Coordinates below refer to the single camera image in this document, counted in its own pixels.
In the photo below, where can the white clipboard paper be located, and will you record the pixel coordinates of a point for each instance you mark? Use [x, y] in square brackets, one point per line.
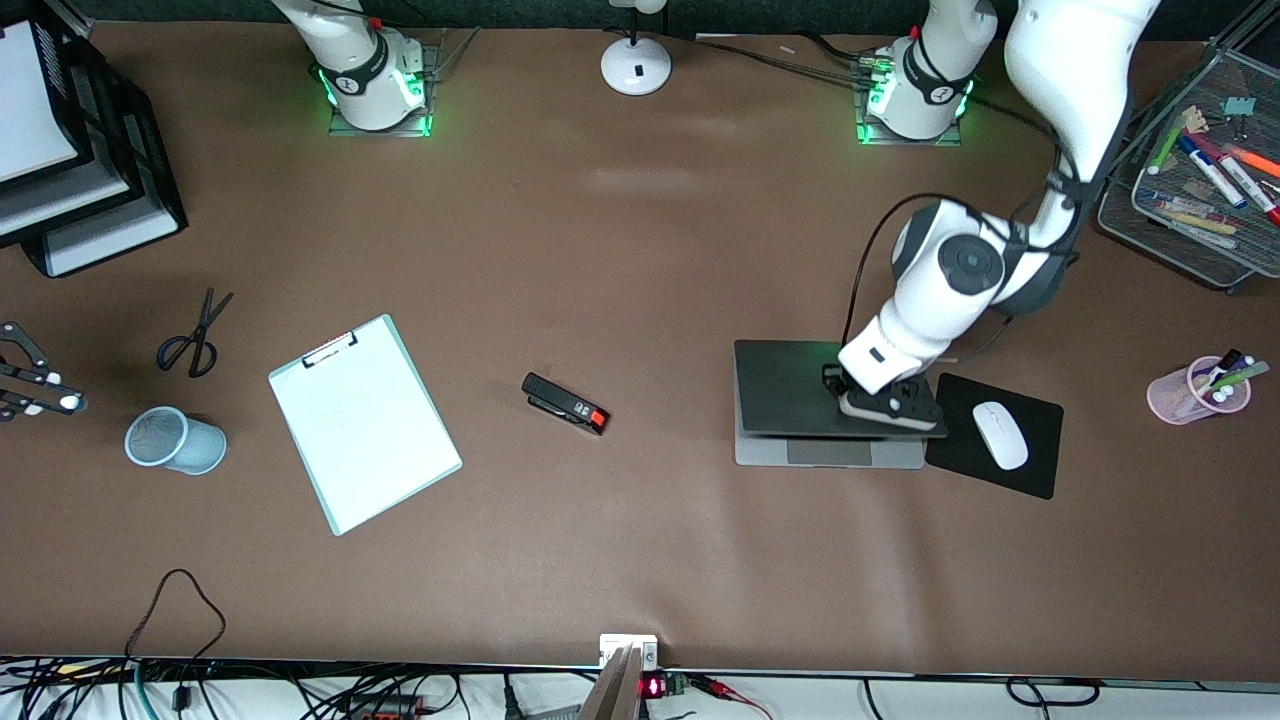
[390, 470]

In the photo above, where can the black stacked letter tray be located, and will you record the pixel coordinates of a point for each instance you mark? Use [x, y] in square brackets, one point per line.
[130, 130]

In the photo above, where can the grey camera pole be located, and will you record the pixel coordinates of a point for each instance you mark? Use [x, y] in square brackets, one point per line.
[612, 695]

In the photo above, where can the circuit board with red display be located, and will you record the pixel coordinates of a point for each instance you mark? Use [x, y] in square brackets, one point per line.
[652, 687]

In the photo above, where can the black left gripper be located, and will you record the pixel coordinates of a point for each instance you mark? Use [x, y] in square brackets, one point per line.
[832, 380]

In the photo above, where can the pink translucent pen cup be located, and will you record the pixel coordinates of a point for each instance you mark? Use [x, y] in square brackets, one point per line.
[1170, 395]

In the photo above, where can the beige clip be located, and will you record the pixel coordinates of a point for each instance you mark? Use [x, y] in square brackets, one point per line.
[1196, 118]

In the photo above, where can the white round stand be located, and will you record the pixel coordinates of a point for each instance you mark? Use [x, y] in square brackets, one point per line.
[636, 68]

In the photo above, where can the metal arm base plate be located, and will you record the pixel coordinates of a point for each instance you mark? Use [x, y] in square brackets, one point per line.
[875, 140]
[345, 128]

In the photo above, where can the green marker in cup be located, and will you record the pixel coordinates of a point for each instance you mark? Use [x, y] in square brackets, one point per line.
[1245, 374]

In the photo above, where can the black stapler with red tip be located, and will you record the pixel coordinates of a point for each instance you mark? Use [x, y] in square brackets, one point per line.
[560, 402]

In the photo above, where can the red power strip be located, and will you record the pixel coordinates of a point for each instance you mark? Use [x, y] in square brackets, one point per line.
[385, 708]

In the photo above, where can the orange highlighter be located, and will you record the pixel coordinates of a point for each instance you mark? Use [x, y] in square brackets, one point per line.
[1255, 160]

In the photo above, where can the black scissors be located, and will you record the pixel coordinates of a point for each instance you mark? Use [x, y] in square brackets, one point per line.
[197, 340]

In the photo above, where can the black plug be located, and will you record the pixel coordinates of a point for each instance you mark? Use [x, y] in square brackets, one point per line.
[181, 697]

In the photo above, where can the purple pen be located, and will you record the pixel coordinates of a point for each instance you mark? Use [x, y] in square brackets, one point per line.
[1238, 365]

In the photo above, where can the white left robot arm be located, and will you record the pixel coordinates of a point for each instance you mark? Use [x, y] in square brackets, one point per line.
[950, 270]

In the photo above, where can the grey marker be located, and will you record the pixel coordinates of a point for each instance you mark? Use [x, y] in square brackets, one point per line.
[1195, 225]

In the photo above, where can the teal clipboard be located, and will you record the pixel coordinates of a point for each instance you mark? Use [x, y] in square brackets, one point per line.
[380, 450]

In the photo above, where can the silver laptop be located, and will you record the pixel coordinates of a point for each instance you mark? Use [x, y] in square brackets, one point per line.
[780, 390]

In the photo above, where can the black marker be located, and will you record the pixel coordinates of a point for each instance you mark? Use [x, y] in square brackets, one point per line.
[1230, 357]

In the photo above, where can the white paper sheet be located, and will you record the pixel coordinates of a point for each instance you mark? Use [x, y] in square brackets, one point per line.
[110, 240]
[30, 100]
[60, 205]

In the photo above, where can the blue mesh pen cup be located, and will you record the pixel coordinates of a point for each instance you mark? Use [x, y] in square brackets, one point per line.
[190, 448]

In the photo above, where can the green marker in tray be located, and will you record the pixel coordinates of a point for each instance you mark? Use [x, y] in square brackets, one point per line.
[1166, 150]

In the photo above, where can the white mounting bracket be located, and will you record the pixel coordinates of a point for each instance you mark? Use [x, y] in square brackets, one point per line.
[615, 645]

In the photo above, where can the white computer mouse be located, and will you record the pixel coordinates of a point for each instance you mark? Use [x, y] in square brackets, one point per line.
[1000, 435]

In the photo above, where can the white marker with blue cap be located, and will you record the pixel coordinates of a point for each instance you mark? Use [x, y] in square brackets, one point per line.
[1210, 172]

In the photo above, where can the black mouse pad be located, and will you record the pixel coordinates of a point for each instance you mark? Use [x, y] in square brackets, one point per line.
[960, 450]

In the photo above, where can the red and white marker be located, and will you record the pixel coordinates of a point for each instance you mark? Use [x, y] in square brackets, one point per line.
[1250, 190]

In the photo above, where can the teal binder clip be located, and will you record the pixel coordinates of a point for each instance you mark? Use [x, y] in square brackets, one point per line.
[1238, 105]

